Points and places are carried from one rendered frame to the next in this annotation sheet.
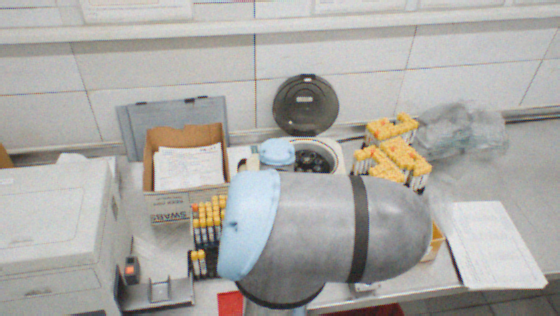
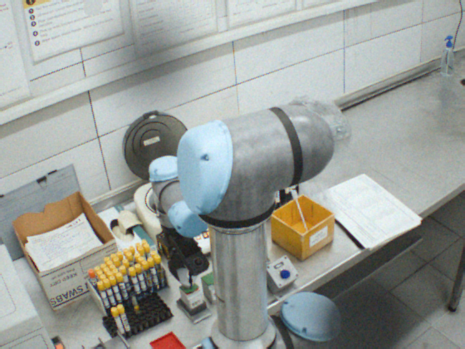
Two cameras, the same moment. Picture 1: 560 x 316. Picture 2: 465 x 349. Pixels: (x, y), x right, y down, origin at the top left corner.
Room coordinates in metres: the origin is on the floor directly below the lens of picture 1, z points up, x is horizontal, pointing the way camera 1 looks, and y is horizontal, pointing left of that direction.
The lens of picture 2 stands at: (-0.32, 0.21, 1.97)
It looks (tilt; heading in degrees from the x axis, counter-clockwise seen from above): 34 degrees down; 341
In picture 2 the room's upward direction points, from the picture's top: 5 degrees counter-clockwise
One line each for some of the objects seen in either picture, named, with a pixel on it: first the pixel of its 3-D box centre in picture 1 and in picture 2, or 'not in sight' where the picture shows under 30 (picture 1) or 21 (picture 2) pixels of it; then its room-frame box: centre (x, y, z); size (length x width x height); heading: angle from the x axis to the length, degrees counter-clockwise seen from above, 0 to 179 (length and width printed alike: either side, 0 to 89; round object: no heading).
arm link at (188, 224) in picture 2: not in sight; (193, 207); (0.58, 0.00, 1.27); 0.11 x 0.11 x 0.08; 2
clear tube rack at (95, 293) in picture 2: (227, 225); (128, 283); (0.80, 0.16, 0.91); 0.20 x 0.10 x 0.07; 102
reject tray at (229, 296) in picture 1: (231, 303); (167, 346); (0.57, 0.12, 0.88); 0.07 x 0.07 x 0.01; 12
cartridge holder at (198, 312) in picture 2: not in sight; (193, 305); (0.67, 0.02, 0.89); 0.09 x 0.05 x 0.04; 13
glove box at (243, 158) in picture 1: (249, 175); (125, 233); (0.99, 0.12, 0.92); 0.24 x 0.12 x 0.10; 12
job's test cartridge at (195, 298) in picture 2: not in sight; (191, 297); (0.67, 0.02, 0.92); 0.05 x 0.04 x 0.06; 13
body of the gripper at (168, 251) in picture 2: not in sight; (176, 238); (0.69, 0.02, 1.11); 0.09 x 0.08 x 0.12; 13
